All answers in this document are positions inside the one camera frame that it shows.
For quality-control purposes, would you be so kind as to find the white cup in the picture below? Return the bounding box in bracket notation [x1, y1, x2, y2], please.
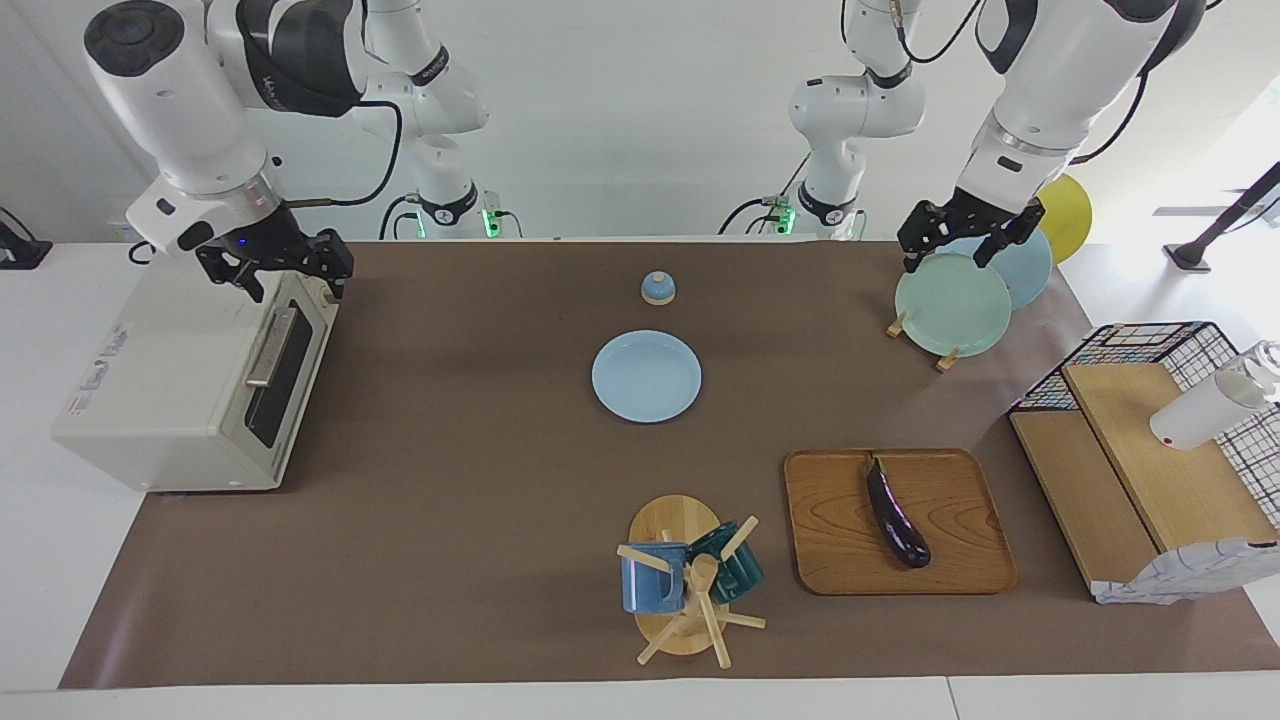
[1149, 340, 1280, 452]

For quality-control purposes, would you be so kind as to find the black left base cable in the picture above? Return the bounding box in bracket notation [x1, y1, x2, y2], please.
[720, 150, 813, 237]

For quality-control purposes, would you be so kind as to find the white checked cloth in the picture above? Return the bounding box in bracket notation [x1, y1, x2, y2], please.
[1092, 538, 1280, 606]

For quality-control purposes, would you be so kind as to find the blue mug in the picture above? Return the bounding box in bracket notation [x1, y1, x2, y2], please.
[620, 542, 691, 615]

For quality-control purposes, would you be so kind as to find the wooden mug tree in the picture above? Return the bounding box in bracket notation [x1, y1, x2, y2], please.
[616, 494, 768, 670]

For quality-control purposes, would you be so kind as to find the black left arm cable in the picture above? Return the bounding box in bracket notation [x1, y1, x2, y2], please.
[895, 0, 1151, 166]

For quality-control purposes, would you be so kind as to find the sky blue plate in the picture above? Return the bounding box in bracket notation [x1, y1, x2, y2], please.
[940, 228, 1054, 311]

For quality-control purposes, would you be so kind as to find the wooden serving tray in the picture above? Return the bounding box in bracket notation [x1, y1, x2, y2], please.
[783, 448, 1020, 597]

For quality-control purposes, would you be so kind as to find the black stand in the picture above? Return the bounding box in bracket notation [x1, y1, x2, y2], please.
[1163, 160, 1280, 273]

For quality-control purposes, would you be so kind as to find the glass oven door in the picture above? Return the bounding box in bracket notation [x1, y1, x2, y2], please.
[236, 292, 340, 456]

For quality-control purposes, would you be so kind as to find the dark teal mug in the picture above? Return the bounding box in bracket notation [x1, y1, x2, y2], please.
[688, 520, 766, 605]

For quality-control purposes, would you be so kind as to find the black base cable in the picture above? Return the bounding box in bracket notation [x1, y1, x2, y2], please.
[378, 193, 423, 241]
[720, 150, 813, 237]

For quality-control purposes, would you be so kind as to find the wooden plate rack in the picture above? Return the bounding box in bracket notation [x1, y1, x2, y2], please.
[886, 312, 961, 373]

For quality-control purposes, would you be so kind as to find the brown table mat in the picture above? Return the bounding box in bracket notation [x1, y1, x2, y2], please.
[58, 240, 1280, 691]

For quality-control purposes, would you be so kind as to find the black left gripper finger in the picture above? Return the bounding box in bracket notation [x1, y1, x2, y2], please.
[896, 201, 947, 275]
[972, 200, 1047, 270]

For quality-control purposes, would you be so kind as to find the black clamp mount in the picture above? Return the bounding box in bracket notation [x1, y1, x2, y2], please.
[0, 207, 53, 271]

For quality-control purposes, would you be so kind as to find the black wire basket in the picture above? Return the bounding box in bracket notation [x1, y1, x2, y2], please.
[1008, 321, 1280, 531]

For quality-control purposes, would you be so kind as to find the black right base cable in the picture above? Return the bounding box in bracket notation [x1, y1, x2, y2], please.
[378, 193, 423, 241]

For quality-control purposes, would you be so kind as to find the dark purple eggplant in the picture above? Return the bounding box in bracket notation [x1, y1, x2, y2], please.
[865, 452, 932, 569]

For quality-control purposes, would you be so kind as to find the mint green plate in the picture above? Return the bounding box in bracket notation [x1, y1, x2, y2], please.
[894, 250, 1013, 358]

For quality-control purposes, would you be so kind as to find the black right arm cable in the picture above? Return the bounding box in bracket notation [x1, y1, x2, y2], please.
[285, 98, 403, 209]

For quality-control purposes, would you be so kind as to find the yellow plate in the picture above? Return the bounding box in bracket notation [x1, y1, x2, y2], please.
[1035, 174, 1094, 264]

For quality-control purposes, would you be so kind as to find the white toaster oven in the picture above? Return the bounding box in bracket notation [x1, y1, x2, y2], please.
[50, 245, 341, 494]

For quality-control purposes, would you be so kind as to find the light blue plate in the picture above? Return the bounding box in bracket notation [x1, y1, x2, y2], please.
[591, 330, 703, 424]

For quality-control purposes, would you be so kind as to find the wooden two-step shelf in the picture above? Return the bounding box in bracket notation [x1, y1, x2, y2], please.
[1008, 362, 1280, 601]

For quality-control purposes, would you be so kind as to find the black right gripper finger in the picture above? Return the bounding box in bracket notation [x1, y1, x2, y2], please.
[195, 244, 265, 303]
[311, 227, 356, 302]

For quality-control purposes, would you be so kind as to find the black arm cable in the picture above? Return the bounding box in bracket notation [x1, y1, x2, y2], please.
[895, 0, 1151, 166]
[285, 98, 403, 209]

